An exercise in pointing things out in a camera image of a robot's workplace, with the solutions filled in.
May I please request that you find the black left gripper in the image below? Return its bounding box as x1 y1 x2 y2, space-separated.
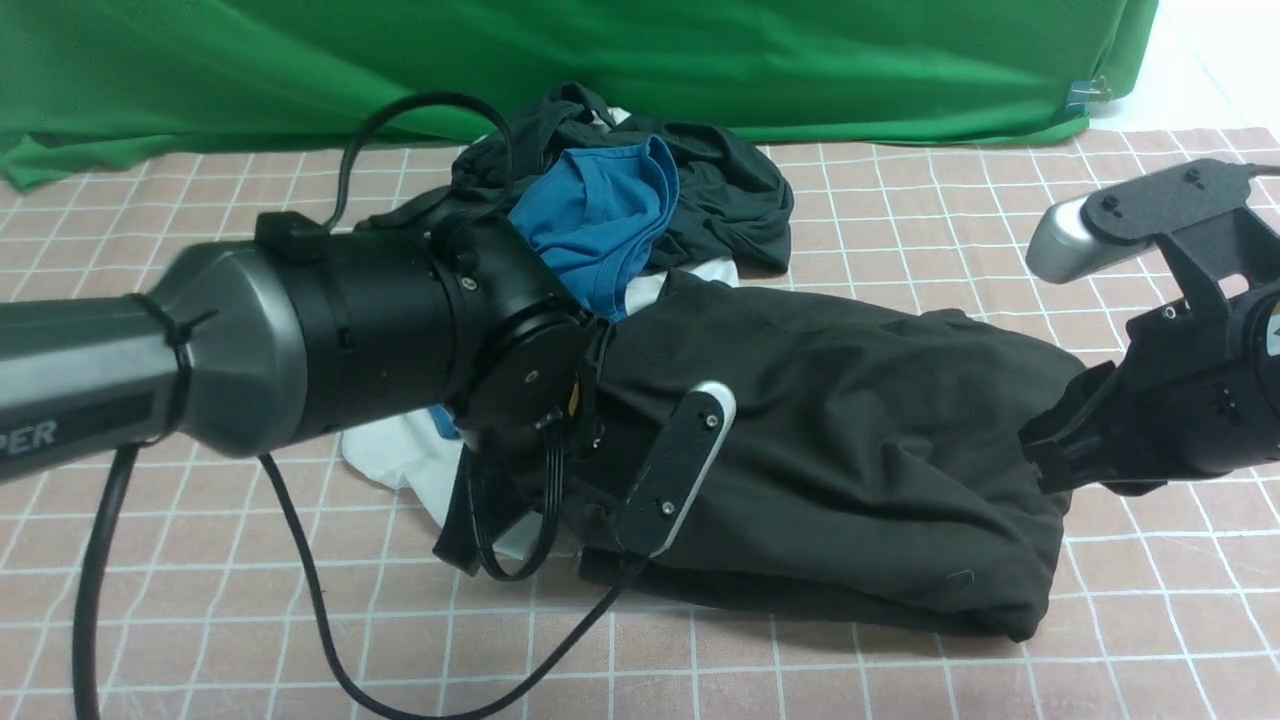
564 400 675 501

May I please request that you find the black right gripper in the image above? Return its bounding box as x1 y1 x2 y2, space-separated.
1019 283 1279 497

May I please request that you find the dark gray long-sleeved shirt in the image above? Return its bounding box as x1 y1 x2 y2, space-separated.
559 272 1083 642

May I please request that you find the white shirt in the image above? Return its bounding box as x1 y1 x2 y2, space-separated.
342 105 741 561

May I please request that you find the blue shirt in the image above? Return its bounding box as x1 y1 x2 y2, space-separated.
430 138 681 441

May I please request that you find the dark teal gray shirt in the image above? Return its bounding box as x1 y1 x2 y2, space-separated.
358 83 795 275

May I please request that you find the blue binder clip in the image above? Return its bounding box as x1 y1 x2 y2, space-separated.
1062 76 1114 117

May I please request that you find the pink checkered tablecloth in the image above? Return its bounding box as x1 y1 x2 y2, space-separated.
1 129 1279 719

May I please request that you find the green backdrop cloth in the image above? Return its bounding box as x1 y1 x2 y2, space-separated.
1 1 1158 191

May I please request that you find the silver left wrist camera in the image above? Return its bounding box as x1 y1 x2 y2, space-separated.
614 380 737 559

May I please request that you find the black left camera cable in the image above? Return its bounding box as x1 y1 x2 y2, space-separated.
70 92 652 720

